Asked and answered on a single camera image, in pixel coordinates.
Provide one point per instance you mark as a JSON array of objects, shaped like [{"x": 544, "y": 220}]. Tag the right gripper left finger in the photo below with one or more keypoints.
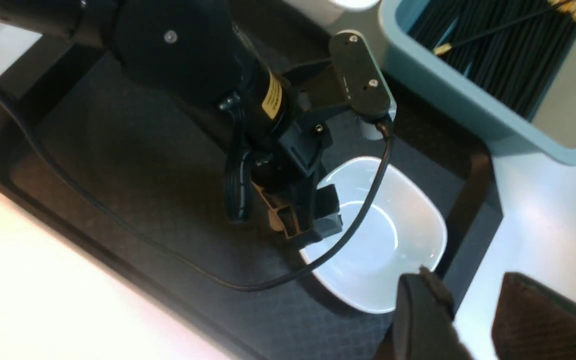
[{"x": 422, "y": 327}]

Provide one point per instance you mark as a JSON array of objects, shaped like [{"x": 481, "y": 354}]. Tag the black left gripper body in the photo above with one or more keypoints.
[{"x": 287, "y": 132}]

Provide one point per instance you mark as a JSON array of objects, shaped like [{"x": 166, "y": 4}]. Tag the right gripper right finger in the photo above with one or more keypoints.
[{"x": 533, "y": 322}]

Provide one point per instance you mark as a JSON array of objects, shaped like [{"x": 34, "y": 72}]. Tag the white square sauce dish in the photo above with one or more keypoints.
[{"x": 402, "y": 232}]

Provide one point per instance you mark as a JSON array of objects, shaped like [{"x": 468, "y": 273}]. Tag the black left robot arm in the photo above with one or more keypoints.
[{"x": 193, "y": 51}]

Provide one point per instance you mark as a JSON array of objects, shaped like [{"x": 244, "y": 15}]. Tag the teal chopstick tray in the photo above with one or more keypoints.
[{"x": 552, "y": 130}]

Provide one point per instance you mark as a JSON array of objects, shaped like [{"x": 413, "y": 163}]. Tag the black serving tray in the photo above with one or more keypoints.
[{"x": 136, "y": 152}]

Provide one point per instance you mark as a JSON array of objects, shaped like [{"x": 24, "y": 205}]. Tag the black chopstick bundle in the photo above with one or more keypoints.
[{"x": 516, "y": 66}]

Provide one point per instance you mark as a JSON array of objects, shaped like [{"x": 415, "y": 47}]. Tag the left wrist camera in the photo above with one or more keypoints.
[{"x": 364, "y": 88}]

